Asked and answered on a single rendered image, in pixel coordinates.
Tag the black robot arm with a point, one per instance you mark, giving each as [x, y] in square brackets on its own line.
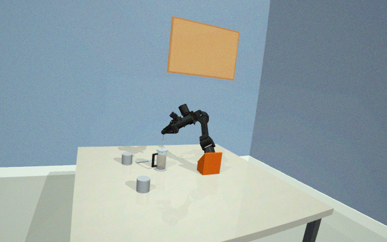
[192, 118]

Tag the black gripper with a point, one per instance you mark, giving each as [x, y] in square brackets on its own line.
[174, 127]

